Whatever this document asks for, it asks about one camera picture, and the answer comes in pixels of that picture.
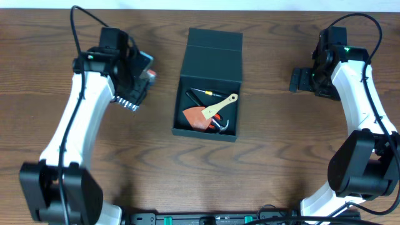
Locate black yellow small screwdriver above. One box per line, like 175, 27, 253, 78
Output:
191, 87, 229, 99

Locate orange scraper with wooden handle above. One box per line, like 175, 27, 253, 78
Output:
183, 93, 238, 132

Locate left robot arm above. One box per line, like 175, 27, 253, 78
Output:
19, 27, 155, 224

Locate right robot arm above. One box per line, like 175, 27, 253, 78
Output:
289, 26, 399, 217

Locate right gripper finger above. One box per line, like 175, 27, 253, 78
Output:
289, 67, 302, 92
300, 68, 314, 91

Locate dark green box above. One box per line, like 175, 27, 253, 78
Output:
172, 27, 243, 142

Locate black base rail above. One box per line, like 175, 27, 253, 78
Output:
120, 209, 287, 225

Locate precision screwdriver set case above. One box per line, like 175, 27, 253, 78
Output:
112, 69, 157, 112

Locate red-handled pliers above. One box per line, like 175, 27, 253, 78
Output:
209, 114, 222, 130

